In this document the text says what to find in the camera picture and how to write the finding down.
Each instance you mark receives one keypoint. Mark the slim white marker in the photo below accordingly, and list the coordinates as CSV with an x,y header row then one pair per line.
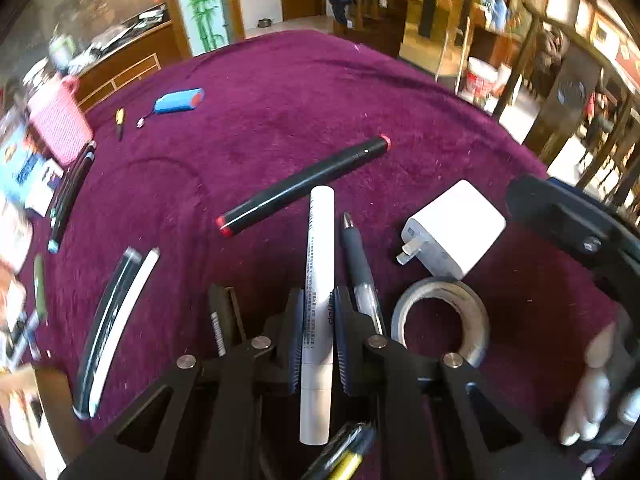
x,y
320,260

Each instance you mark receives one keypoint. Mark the small yellow black tool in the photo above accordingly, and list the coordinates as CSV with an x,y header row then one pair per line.
x,y
120,122

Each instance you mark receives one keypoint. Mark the black tape roll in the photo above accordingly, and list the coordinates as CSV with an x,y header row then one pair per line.
x,y
475,325

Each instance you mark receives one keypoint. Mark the black marker grey cap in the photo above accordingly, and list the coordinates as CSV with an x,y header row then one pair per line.
x,y
107,320

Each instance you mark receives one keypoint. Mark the blue battery pack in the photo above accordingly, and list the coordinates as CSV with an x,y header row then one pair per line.
x,y
177,101

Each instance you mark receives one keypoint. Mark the person's right hand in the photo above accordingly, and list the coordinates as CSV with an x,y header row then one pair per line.
x,y
592,390

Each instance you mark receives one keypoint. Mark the wooden counter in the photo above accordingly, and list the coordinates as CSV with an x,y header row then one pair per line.
x,y
130,65

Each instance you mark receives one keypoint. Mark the white paint bucket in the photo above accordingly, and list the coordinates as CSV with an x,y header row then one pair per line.
x,y
482,82

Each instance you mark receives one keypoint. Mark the cardboard tray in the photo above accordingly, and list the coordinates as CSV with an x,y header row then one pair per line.
x,y
45,400

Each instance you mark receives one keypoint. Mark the pink knitted bottle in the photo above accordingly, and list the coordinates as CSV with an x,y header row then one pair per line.
x,y
60,120

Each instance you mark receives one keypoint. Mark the black marker red caps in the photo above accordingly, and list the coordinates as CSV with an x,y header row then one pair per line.
x,y
300,185

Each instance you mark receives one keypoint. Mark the wooden stair railing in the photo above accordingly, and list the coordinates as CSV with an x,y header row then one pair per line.
x,y
380,5

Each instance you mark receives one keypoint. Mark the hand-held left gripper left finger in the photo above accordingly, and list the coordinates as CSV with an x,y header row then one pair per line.
x,y
296,345

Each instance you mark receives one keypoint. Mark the white plastic jar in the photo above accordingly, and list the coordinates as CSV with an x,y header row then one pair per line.
x,y
12,235

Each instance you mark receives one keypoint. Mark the white pen blue tip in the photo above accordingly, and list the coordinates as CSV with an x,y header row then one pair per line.
x,y
132,305

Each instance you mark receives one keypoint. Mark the bamboo painted panel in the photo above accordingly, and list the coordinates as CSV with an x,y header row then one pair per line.
x,y
202,5

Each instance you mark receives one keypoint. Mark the white wall charger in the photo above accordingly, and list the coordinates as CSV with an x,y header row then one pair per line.
x,y
455,225

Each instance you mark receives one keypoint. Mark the dark green pen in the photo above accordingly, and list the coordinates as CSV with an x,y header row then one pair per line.
x,y
40,290

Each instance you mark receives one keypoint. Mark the black marker green cap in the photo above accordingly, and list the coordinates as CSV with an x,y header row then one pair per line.
x,y
75,175

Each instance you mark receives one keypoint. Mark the clear pen grey grip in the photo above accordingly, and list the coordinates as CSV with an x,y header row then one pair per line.
x,y
360,260

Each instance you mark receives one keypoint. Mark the clear gel pen black grip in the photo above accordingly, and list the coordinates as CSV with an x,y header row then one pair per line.
x,y
335,445

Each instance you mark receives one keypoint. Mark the small white blue box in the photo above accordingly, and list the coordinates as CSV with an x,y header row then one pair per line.
x,y
45,185

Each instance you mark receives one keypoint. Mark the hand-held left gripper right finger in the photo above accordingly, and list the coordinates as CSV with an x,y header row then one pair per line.
x,y
342,340

